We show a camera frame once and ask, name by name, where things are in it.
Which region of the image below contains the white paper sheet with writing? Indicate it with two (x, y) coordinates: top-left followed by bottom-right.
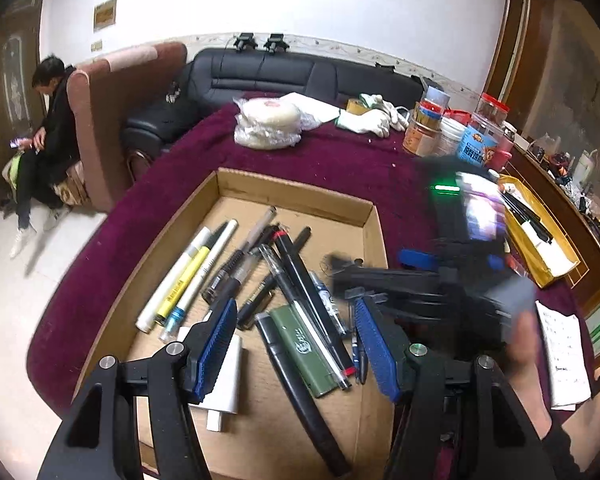
(535, 300), (593, 411)

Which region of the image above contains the white cotton glove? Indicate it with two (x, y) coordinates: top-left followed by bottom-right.
(357, 92), (411, 126)
(334, 107), (393, 138)

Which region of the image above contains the gold wall plaque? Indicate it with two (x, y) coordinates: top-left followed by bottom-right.
(93, 0), (118, 31)

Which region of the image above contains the white marker with yellow label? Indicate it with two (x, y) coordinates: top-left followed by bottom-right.
(136, 225), (213, 332)

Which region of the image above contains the white plastic tub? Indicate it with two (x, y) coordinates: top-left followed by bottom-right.
(432, 110), (473, 158)

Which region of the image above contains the black marker with red caps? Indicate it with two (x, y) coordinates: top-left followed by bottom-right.
(272, 227), (357, 378)

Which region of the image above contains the wooden door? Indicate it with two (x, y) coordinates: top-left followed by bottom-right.
(0, 0), (51, 221)

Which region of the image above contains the glass mural panel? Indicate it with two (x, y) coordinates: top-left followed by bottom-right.
(522, 0), (600, 201)

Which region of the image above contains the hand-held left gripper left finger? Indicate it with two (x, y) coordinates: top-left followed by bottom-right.
(36, 298), (239, 480)

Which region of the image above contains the clear jar with red lid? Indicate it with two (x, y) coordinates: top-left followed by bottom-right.
(475, 92), (510, 126)

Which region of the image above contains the white jug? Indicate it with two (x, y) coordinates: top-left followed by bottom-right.
(575, 149), (598, 186)

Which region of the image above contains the clear plastic pen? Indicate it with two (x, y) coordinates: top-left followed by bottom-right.
(280, 300), (353, 392)
(257, 244), (301, 306)

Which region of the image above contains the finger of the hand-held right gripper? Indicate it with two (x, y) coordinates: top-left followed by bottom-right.
(325, 254), (461, 312)
(398, 248), (461, 275)

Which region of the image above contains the blue patterned pen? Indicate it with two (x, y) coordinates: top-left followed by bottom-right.
(307, 269), (351, 337)

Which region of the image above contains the orange printed can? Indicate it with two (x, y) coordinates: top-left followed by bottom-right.
(402, 105), (443, 157)

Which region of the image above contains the blue printed tub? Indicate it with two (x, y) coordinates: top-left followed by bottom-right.
(457, 112), (503, 168)

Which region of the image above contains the white power adapter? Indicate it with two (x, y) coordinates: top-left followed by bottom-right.
(177, 327), (244, 433)

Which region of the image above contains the pink container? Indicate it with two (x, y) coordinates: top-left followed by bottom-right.
(490, 130), (518, 171)

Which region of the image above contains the person's right forearm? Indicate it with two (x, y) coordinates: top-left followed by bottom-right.
(505, 310), (600, 480)

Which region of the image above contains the white pen with blue tip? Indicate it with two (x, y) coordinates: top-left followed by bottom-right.
(159, 219), (239, 343)

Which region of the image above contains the slim dark pen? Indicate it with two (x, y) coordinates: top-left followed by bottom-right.
(351, 330), (369, 386)

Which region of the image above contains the black leather sofa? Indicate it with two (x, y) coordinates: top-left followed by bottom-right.
(121, 47), (443, 161)

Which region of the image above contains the stack of tape rolls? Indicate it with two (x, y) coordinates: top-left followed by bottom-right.
(412, 97), (448, 123)

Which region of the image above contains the white plastic sheet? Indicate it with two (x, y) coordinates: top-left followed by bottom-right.
(280, 91), (343, 131)

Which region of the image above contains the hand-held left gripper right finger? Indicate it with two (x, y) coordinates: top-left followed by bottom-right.
(352, 296), (556, 480)

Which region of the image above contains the clear gel pen with cap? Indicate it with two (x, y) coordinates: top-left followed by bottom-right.
(201, 206), (278, 306)

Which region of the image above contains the black pen with metal tip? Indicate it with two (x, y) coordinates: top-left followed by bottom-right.
(235, 226), (313, 331)

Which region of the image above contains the patterned cushion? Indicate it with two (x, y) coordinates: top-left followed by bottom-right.
(52, 162), (91, 208)

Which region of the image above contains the brown armchair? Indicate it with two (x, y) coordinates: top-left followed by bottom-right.
(65, 41), (188, 213)

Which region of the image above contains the gold tray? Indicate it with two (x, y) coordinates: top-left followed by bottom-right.
(495, 172), (581, 289)

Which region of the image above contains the green pen case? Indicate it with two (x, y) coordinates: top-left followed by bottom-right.
(269, 305), (342, 399)

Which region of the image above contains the yellow-green bag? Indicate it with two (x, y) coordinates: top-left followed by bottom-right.
(0, 152), (28, 196)

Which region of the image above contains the grey tape roll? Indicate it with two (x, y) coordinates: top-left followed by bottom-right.
(422, 85), (448, 108)

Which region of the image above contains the cardboard box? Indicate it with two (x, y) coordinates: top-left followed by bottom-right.
(72, 166), (390, 480)

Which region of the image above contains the plastic-wrapped white roll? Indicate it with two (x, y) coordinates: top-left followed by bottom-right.
(232, 97), (303, 151)

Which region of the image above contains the wooden sideboard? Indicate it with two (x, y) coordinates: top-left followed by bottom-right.
(505, 145), (600, 311)

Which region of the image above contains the long black stick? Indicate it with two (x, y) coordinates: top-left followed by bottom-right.
(254, 311), (352, 478)

